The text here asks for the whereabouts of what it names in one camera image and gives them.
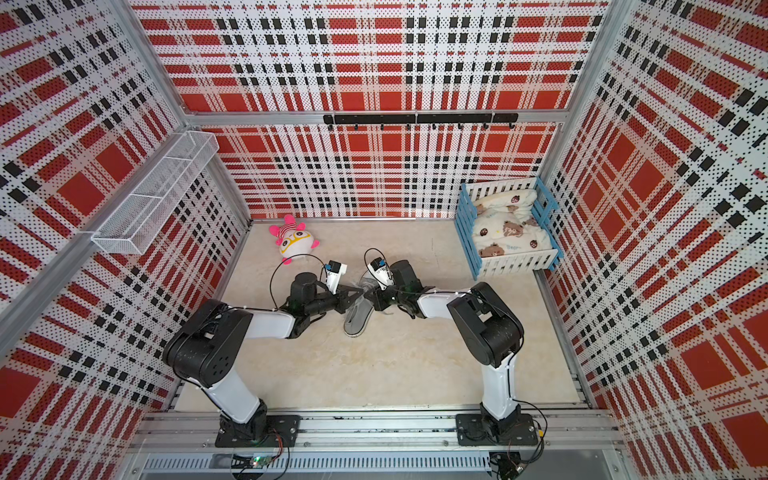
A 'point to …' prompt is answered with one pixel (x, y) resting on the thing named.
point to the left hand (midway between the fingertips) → (366, 290)
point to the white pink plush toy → (294, 240)
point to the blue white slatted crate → (543, 210)
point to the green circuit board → (253, 462)
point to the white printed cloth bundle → (504, 224)
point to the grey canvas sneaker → (358, 317)
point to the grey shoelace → (368, 283)
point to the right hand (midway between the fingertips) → (371, 292)
